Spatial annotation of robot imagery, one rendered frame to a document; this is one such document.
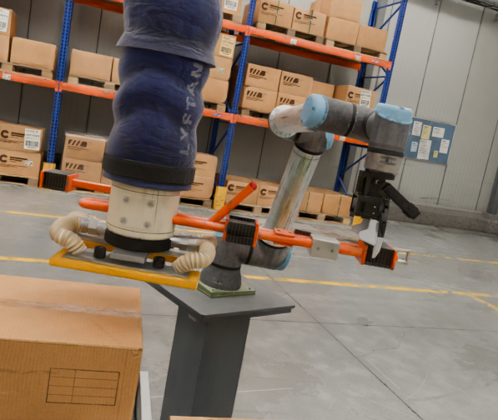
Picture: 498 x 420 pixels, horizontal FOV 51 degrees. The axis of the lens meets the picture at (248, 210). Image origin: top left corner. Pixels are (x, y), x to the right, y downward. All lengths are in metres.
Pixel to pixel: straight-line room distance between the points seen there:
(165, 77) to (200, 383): 1.49
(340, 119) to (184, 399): 1.51
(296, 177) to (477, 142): 11.13
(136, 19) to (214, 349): 1.48
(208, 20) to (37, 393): 0.91
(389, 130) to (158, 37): 0.58
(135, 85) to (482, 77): 12.00
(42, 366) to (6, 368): 0.07
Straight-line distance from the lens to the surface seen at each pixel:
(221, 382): 2.44
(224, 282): 2.25
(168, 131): 1.22
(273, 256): 2.25
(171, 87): 1.22
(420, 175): 12.22
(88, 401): 1.30
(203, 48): 1.25
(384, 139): 1.32
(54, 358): 1.26
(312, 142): 1.97
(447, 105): 12.43
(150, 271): 1.24
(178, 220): 1.30
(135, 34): 1.25
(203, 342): 2.28
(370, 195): 1.35
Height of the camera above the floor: 1.48
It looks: 9 degrees down
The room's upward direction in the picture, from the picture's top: 10 degrees clockwise
